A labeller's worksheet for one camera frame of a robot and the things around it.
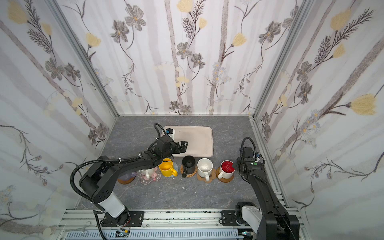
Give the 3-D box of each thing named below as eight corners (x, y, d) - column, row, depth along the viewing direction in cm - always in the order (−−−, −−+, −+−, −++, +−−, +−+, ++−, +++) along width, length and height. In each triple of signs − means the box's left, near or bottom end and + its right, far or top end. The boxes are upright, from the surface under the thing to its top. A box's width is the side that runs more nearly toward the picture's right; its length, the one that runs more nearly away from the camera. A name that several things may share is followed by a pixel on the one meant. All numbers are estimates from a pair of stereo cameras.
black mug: (182, 178, 89) (181, 171, 82) (183, 163, 96) (182, 155, 88) (195, 178, 89) (195, 171, 82) (195, 163, 96) (195, 155, 88)
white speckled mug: (197, 183, 87) (197, 177, 80) (197, 164, 95) (197, 157, 88) (212, 183, 87) (214, 177, 80) (211, 164, 95) (212, 157, 88)
